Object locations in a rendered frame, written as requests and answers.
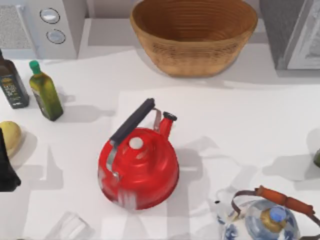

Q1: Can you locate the woven brown basket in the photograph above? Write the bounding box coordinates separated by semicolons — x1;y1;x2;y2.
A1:
129;0;259;78

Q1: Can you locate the green oil bottle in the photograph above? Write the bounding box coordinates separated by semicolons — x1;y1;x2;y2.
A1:
28;60;64;122

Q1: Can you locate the microwave knob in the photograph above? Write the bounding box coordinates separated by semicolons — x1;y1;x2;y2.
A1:
46;28;67;45
39;7;61;25

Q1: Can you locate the clear glass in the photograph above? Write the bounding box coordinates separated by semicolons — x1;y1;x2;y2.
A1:
44;211;95;240

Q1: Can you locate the blue and white teapot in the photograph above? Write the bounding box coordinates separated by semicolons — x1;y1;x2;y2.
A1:
214;185;316;240

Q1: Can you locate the yellow round fruit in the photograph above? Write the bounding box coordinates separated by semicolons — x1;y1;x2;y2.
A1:
0;120;22;158

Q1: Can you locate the dark bottle with label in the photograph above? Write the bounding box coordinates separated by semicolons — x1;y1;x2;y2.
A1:
0;48;30;110

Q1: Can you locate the pale microwave oven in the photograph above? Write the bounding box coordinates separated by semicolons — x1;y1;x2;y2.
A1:
0;0;88;60

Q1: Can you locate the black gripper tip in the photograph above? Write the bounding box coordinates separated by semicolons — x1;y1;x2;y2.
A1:
0;127;22;193

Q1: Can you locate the red kettle with black handle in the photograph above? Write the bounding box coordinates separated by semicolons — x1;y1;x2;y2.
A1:
97;97;180;210

